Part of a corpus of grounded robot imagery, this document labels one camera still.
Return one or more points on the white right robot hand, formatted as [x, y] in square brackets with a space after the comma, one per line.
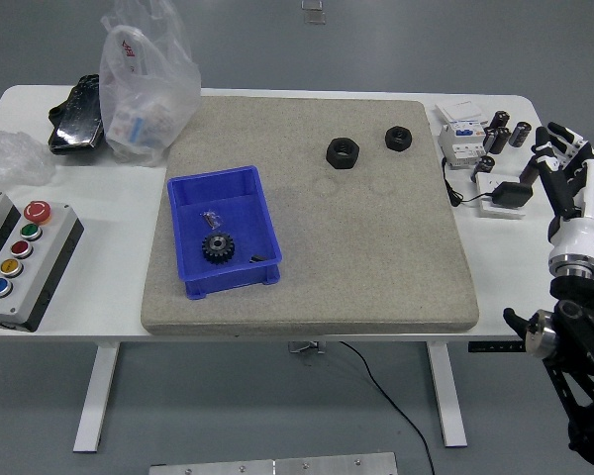
[591, 198]

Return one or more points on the small black gear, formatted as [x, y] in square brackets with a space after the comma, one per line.
[258, 257]

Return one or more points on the large black gear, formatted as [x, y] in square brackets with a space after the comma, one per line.
[219, 249]

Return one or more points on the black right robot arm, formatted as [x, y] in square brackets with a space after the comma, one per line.
[584, 346]

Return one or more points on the small black hex nut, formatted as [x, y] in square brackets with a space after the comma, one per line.
[399, 138]

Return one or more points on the large black hex nut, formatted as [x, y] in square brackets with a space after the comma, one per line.
[342, 153]

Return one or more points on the blue plastic box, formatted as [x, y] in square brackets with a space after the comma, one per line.
[237, 208]

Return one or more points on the grey push-button control box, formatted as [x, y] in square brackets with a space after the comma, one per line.
[29, 267]

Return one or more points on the black cylindrical capacitor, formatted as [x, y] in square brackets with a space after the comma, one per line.
[482, 168]
[520, 134]
[500, 141]
[527, 173]
[500, 120]
[488, 138]

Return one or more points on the black power adapter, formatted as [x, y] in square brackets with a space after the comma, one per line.
[512, 194]

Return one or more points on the white power socket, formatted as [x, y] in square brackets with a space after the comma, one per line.
[487, 208]

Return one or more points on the white circuit breaker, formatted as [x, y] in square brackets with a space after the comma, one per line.
[458, 146]

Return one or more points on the black table control panel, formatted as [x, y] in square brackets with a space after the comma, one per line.
[492, 347]

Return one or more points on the white table leg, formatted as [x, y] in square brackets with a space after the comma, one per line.
[448, 396]
[96, 396]

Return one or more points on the grey-brown mat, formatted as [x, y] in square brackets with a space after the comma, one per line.
[351, 257]

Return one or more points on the clear floor marker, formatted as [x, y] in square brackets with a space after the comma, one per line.
[315, 18]
[311, 4]

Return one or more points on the silver metal plate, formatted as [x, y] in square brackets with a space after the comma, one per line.
[277, 466]

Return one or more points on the white translucent plastic bag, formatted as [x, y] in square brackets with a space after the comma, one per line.
[143, 99]

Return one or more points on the black crumpled plastic bag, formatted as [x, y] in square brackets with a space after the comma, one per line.
[76, 119]

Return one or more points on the clear bubble wrap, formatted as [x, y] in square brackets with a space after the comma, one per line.
[10, 158]

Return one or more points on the metal under-table bracket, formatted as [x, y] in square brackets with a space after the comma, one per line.
[304, 347]

